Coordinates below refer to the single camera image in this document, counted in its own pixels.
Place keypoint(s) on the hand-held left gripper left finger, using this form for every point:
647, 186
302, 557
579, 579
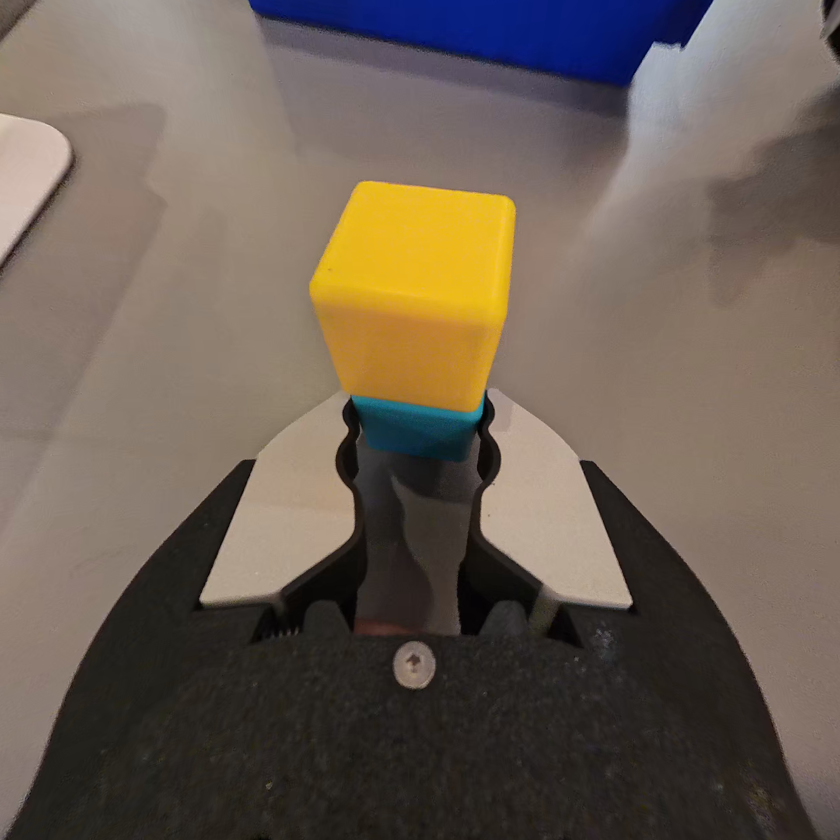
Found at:
282, 525

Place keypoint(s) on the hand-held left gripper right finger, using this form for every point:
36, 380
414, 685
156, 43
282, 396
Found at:
551, 525

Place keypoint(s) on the light blue cube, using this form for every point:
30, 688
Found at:
413, 430

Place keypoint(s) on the yellow cube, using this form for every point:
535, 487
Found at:
413, 295

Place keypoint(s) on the blue plastic bin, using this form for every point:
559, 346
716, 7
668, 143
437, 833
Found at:
492, 33

